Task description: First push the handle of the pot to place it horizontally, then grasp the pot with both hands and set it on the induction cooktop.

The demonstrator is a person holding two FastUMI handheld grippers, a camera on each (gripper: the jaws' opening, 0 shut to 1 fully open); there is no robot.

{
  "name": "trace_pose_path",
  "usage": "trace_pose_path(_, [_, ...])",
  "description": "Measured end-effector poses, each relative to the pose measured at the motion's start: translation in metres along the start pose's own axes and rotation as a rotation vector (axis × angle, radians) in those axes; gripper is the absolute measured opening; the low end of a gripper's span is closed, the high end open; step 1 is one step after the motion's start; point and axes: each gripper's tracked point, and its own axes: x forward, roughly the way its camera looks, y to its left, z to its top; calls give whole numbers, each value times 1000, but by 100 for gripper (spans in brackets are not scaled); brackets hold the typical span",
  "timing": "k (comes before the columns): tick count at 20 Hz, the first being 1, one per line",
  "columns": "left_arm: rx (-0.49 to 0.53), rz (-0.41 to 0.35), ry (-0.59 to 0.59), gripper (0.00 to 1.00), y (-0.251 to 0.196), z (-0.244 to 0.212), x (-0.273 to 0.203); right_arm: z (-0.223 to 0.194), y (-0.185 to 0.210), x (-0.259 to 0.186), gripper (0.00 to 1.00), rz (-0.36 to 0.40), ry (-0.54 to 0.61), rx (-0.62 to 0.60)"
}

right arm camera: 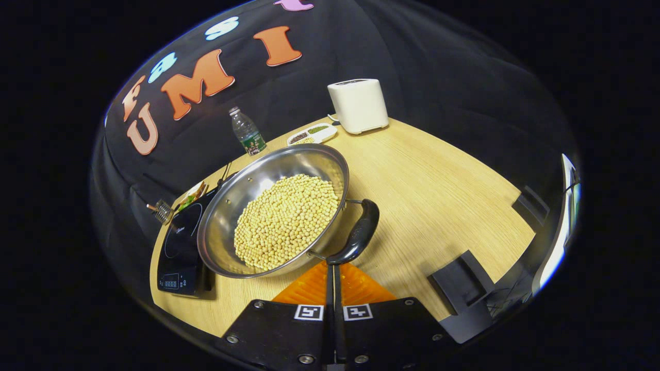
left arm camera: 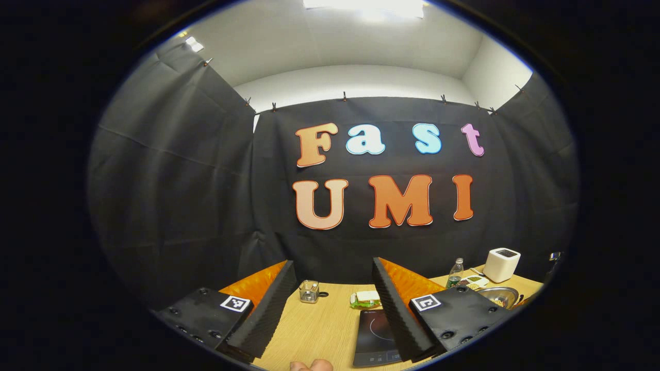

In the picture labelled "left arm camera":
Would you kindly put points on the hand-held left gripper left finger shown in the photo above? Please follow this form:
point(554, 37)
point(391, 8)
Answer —
point(258, 319)

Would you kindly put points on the black backdrop cloth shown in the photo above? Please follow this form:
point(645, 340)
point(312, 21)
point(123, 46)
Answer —
point(206, 175)

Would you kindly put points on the black induction cooktop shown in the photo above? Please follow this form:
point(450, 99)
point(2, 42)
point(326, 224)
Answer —
point(372, 335)

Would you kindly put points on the clear plastic water bottle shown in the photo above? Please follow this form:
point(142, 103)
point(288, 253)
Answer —
point(455, 273)

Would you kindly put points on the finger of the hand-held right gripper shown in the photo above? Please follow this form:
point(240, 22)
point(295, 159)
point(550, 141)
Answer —
point(524, 301)

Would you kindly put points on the white toaster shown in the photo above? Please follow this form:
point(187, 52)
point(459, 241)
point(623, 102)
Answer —
point(501, 265)

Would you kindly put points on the row of black cloth clips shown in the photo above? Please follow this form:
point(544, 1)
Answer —
point(344, 96)

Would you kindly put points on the sandwich with lettuce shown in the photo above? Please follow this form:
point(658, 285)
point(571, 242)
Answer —
point(365, 298)

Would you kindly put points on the small glass cup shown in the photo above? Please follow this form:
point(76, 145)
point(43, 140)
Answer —
point(309, 292)

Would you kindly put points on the ceiling light panel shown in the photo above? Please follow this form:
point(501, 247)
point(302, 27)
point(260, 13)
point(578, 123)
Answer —
point(366, 6)

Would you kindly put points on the white divided plate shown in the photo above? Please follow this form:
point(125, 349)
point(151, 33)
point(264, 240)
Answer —
point(473, 282)

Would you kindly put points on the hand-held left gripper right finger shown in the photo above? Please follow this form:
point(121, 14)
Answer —
point(399, 319)

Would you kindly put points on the stainless steel pot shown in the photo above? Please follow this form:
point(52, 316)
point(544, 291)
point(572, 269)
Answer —
point(499, 296)

